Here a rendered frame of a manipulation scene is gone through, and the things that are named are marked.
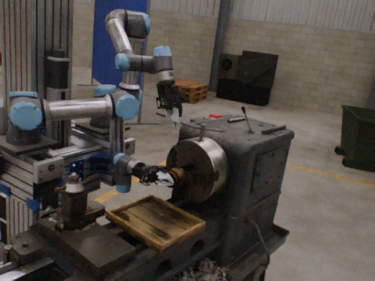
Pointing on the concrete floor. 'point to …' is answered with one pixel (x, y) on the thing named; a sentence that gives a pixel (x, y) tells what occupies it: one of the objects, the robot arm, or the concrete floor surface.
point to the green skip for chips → (358, 138)
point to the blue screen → (102, 65)
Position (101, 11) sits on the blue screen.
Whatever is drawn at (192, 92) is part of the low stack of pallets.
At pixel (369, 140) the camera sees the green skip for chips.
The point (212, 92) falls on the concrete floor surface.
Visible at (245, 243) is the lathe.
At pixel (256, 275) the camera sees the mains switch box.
